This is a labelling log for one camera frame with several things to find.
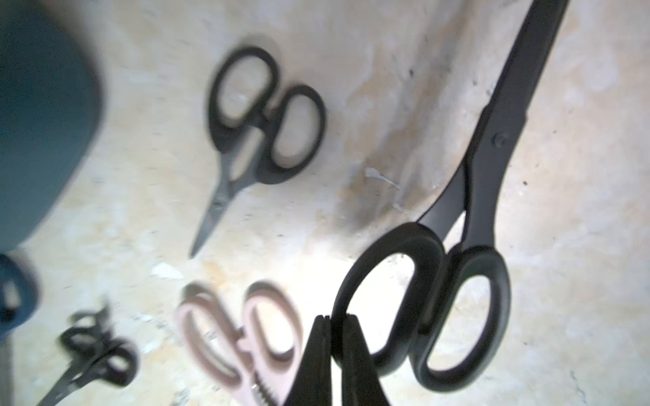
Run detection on teal plastic storage box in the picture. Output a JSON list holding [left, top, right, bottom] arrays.
[[1, 1, 103, 252]]

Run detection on pink kitchen scissors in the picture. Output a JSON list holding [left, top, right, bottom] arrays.
[[175, 281, 304, 405]]

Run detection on blue handled scissors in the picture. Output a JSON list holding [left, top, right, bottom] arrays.
[[1, 255, 39, 342]]

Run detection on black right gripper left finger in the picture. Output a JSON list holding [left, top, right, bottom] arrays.
[[284, 316, 332, 406]]

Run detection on large black scissors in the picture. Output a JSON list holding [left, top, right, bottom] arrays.
[[331, 1, 568, 392]]

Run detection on small black scissors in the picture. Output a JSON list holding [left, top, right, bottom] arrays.
[[39, 304, 140, 405], [189, 46, 327, 260]]

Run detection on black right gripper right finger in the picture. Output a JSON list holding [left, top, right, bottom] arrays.
[[342, 315, 390, 406]]

